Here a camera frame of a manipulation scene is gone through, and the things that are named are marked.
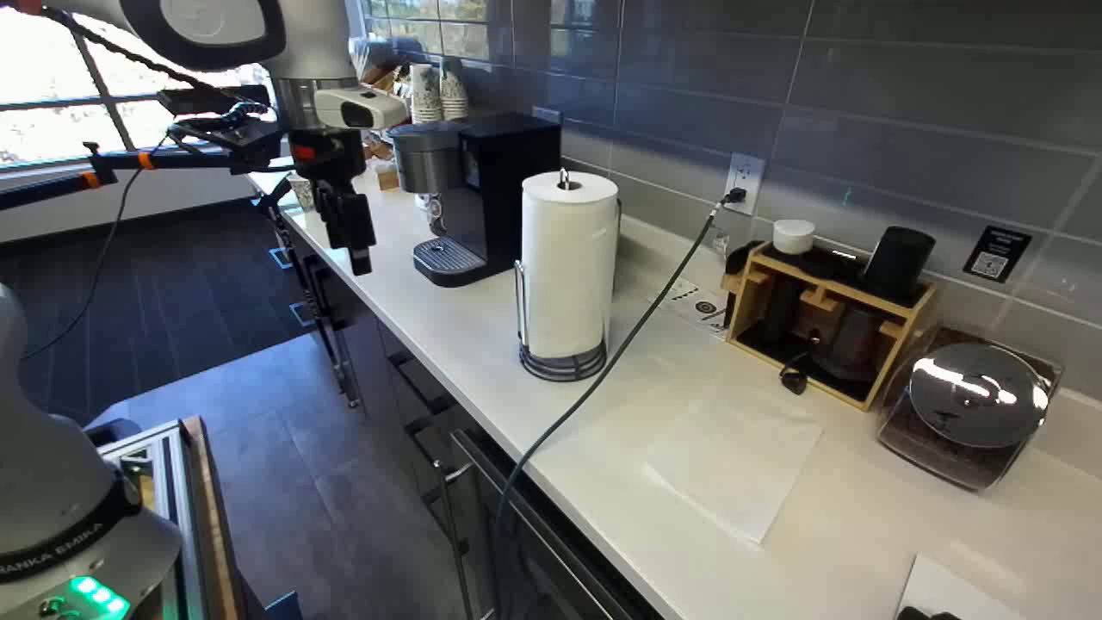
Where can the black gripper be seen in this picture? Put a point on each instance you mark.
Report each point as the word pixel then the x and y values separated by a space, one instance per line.
pixel 325 158

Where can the black and silver coffee maker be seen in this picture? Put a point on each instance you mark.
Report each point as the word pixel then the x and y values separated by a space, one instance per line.
pixel 505 185

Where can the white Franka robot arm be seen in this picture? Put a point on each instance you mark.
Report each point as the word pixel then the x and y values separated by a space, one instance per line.
pixel 45 461

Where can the brown wooden object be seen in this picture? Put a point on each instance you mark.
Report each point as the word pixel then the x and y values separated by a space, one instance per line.
pixel 387 177

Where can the small black edge object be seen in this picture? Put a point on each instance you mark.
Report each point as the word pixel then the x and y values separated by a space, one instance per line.
pixel 923 614

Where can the white mug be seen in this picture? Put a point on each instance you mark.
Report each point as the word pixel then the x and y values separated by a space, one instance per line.
pixel 299 194

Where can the black tripod legs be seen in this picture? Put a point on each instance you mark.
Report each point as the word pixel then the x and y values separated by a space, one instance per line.
pixel 345 379

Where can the white paper cup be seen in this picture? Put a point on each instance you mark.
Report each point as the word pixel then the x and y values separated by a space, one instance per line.
pixel 423 93
pixel 456 90

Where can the black boom pole orange clamps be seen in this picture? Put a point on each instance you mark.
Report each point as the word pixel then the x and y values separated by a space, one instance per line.
pixel 174 158

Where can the small coin on counter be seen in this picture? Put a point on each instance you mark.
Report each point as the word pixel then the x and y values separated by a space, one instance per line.
pixel 707 307

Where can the dark lower cabinet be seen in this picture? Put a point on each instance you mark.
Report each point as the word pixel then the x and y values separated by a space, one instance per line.
pixel 518 573

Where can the small white cup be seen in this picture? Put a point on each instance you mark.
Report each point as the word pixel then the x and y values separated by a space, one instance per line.
pixel 793 238

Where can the translucent white counter mat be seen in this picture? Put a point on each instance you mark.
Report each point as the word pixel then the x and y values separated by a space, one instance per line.
pixel 735 471

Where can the small black knob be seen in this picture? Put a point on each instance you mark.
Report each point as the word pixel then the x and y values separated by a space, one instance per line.
pixel 793 377

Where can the black cup stack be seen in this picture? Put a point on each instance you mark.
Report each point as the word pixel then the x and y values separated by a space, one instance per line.
pixel 901 262

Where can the wooden countertop organizer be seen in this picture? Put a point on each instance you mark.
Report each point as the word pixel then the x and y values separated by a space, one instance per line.
pixel 901 347

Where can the white paper sheet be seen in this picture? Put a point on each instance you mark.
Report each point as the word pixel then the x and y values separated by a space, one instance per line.
pixel 953 588

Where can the aluminium frame robot mount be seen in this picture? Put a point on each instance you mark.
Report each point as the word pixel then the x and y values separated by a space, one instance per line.
pixel 174 495

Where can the white wall outlet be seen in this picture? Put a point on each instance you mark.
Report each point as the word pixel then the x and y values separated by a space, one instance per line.
pixel 744 175

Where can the black wall placard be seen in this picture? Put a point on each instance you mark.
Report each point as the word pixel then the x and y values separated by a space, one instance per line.
pixel 995 258

